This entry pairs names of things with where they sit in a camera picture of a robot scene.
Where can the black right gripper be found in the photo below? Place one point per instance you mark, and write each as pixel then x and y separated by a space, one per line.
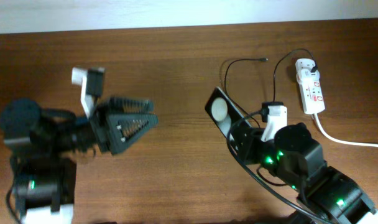
pixel 247 145

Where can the white power strip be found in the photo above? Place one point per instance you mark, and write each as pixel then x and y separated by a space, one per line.
pixel 311 93

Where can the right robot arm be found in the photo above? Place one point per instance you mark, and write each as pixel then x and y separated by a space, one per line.
pixel 325 195

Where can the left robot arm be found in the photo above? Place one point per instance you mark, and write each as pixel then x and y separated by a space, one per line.
pixel 44 177

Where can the white charger adapter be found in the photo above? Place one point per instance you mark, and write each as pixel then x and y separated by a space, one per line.
pixel 305 75

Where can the black smartphone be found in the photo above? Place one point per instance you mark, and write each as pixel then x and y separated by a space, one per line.
pixel 224 114

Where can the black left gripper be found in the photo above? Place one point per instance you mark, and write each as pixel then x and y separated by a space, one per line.
pixel 109 126

